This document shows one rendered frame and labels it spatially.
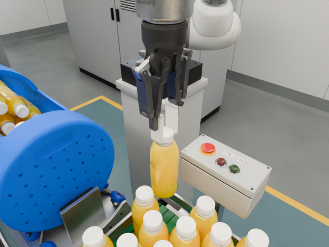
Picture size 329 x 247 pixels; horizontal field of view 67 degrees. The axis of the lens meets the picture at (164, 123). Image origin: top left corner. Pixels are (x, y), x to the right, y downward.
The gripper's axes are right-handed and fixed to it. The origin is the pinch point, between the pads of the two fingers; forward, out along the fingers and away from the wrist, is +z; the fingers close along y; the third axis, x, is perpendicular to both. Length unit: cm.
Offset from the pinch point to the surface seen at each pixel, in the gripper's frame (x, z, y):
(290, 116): -22, 123, -231
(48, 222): -15.2, 23.1, 23.7
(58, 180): -15.2, 13.1, 18.5
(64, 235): -14.6, 30.4, 21.6
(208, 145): 3.5, 12.0, -12.9
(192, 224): 12.7, 15.1, 6.0
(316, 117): 0, 123, -248
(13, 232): -30, 36, 30
